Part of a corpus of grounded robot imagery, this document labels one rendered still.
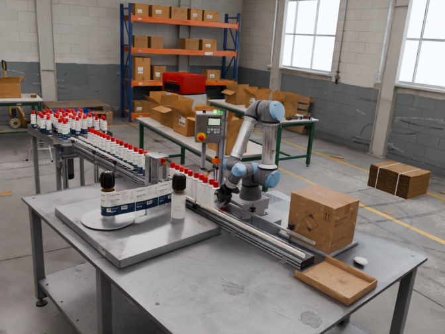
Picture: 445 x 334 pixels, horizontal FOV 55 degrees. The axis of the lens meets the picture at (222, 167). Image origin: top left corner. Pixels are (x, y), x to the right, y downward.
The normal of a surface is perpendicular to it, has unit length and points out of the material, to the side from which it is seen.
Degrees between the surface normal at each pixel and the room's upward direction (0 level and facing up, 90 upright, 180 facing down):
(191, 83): 90
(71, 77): 90
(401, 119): 90
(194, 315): 0
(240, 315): 0
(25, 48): 90
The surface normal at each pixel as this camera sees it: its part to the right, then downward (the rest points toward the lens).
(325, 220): -0.75, 0.15
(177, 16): 0.53, 0.29
